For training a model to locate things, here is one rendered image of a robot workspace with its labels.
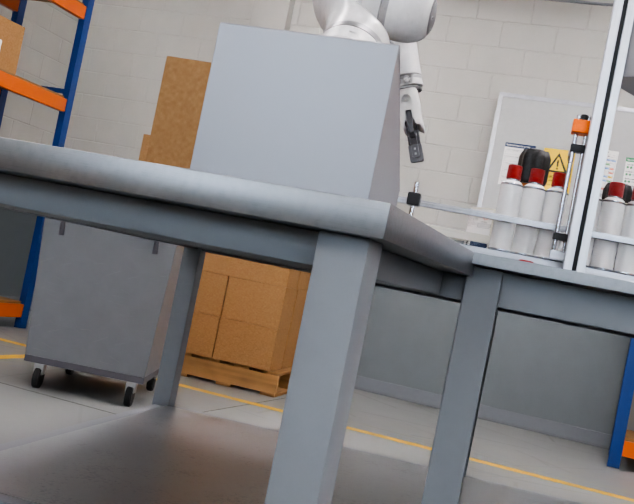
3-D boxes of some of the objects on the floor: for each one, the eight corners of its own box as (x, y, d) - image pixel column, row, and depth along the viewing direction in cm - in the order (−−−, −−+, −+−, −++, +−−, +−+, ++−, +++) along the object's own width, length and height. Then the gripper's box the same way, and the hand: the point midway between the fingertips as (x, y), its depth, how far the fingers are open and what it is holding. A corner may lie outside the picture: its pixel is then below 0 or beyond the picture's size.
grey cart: (55, 368, 491) (93, 189, 494) (173, 391, 491) (209, 213, 494) (-1, 388, 402) (45, 170, 405) (142, 417, 402) (187, 199, 405)
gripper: (393, 97, 232) (405, 169, 230) (386, 82, 218) (398, 159, 216) (423, 91, 231) (435, 164, 229) (418, 76, 216) (430, 153, 214)
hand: (416, 153), depth 223 cm, fingers closed
